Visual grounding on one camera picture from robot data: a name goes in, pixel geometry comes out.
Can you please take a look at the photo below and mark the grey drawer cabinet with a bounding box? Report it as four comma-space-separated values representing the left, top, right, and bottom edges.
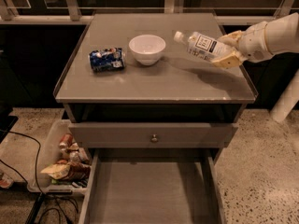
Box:
52, 12, 259, 224

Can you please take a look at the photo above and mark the black cable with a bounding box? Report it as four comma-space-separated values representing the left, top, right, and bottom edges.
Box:
0, 128, 78, 224

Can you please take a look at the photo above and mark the white ceramic bowl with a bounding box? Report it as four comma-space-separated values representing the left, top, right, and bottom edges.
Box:
129, 35, 166, 65

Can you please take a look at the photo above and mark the clear plastic storage bin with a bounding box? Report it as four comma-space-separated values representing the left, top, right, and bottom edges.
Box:
27, 119, 87, 195

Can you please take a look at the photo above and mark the small red white object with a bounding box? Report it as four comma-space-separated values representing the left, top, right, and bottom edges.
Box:
0, 171, 14, 189

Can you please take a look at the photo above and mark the yellow snack bag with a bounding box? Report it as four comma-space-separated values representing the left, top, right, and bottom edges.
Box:
41, 164, 70, 180

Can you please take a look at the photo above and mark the red soda can in bin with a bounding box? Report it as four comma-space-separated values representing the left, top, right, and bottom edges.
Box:
59, 133, 73, 148

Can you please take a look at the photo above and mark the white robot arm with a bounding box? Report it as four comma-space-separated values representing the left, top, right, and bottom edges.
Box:
218, 12, 299, 122

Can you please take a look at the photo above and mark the blue crushed soda can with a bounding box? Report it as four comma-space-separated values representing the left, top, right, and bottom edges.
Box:
89, 48, 125, 73

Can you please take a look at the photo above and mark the black device at left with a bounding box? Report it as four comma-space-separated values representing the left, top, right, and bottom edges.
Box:
0, 102, 18, 143

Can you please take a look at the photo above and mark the clear plastic bottle blue label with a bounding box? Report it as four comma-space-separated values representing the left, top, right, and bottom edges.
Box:
174, 31, 233, 62

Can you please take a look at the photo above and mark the closed top drawer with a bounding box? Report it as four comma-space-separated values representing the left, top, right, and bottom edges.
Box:
69, 122, 237, 148

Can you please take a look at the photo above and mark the brown snack bag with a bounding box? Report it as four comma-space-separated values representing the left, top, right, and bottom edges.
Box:
67, 162, 91, 180

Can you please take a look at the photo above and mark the open middle drawer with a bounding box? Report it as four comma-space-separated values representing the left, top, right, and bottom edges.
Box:
78, 148, 227, 224

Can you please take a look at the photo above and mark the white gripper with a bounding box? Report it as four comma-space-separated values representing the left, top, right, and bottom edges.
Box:
211, 21, 274, 69

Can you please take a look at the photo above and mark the metal railing frame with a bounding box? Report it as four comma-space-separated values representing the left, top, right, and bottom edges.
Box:
0, 0, 298, 25

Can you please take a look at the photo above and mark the brass drawer knob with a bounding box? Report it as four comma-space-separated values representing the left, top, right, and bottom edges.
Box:
150, 134, 158, 143

